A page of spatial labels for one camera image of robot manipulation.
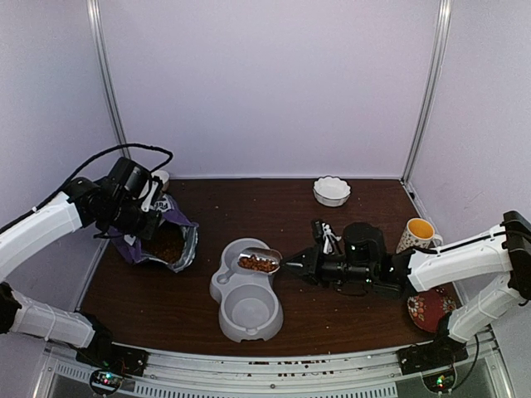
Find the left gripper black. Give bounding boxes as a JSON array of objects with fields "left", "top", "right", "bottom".
[{"left": 101, "top": 197, "right": 161, "bottom": 240}]

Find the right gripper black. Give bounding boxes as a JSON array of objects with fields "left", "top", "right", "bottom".
[{"left": 280, "top": 244, "right": 376, "bottom": 289}]

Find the purple puppy food bag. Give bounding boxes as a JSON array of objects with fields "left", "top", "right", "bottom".
[{"left": 110, "top": 193, "right": 198, "bottom": 273}]

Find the metal food scoop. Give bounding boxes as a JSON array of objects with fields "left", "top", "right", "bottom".
[{"left": 236, "top": 247, "right": 283, "bottom": 275}]

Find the grey double pet bowl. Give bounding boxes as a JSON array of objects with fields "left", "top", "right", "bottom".
[{"left": 209, "top": 238, "right": 284, "bottom": 342}]

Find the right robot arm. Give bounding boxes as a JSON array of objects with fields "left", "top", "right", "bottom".
[{"left": 280, "top": 211, "right": 530, "bottom": 366}]

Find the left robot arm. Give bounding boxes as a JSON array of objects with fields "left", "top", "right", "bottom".
[{"left": 1, "top": 158, "right": 167, "bottom": 368}]

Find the small white round bowl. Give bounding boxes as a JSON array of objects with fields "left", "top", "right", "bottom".
[{"left": 152, "top": 170, "right": 169, "bottom": 192}]

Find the kibble in metal scoop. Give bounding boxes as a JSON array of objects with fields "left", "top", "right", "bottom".
[{"left": 238, "top": 255, "right": 278, "bottom": 273}]

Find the white scalloped bowl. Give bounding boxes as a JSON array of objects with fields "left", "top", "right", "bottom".
[{"left": 313, "top": 176, "right": 351, "bottom": 207}]

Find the patterned mug yellow inside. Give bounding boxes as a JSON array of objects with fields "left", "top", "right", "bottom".
[{"left": 396, "top": 218, "right": 443, "bottom": 254}]

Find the red floral plate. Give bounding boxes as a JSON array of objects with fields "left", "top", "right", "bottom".
[{"left": 407, "top": 287, "right": 457, "bottom": 333}]

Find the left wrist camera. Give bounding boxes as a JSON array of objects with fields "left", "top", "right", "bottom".
[{"left": 138, "top": 176, "right": 163, "bottom": 212}]

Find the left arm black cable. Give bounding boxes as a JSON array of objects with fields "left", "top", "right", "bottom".
[{"left": 0, "top": 143, "right": 173, "bottom": 233}]

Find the aluminium front rail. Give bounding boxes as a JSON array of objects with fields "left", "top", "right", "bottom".
[{"left": 40, "top": 329, "right": 516, "bottom": 397}]

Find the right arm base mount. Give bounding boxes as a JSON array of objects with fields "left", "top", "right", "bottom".
[{"left": 396, "top": 341, "right": 469, "bottom": 394}]

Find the left aluminium frame post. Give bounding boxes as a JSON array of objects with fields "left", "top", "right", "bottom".
[{"left": 85, "top": 0, "right": 139, "bottom": 167}]

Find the aluminium frame post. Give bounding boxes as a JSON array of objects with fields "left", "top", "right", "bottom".
[
  {"left": 85, "top": 0, "right": 139, "bottom": 167},
  {"left": 401, "top": 0, "right": 453, "bottom": 186}
]

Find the right aluminium frame post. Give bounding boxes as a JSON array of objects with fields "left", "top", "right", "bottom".
[{"left": 401, "top": 0, "right": 453, "bottom": 186}]

